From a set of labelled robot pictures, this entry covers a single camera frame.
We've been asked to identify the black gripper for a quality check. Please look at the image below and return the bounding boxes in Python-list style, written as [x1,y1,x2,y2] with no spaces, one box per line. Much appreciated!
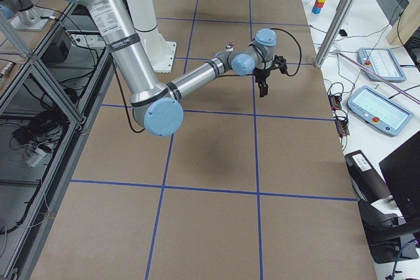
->
[254,66,274,98]

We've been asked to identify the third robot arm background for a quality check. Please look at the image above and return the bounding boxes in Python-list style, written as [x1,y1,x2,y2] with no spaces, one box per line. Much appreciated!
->
[1,0,56,31]

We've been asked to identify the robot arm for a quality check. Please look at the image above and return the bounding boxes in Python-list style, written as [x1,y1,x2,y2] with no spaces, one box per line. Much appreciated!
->
[67,0,276,136]

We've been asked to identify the stacked coloured blocks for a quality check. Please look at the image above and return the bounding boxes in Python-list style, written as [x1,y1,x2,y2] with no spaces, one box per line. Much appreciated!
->
[311,0,326,14]

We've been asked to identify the near blue teach pendant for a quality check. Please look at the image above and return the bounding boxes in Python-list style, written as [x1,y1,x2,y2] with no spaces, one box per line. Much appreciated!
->
[347,86,413,136]

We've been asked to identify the blue teach pendant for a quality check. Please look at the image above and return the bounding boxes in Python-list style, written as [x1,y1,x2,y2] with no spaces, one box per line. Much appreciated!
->
[347,86,413,136]
[358,47,407,83]

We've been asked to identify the far blue teach pendant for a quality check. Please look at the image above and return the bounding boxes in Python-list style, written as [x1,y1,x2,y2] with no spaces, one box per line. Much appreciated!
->
[358,47,407,83]

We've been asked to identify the black monitor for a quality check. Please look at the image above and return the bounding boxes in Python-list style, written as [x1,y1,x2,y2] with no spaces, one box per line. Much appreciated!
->
[379,132,419,222]

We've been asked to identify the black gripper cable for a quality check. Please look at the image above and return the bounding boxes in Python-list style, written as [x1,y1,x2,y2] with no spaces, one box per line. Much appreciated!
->
[271,28,303,77]

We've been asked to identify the aluminium frame post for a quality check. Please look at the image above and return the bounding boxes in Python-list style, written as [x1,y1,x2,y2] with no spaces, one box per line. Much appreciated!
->
[314,0,355,68]

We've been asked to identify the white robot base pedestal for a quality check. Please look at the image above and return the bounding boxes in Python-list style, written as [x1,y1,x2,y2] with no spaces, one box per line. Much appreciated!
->
[126,0,177,73]

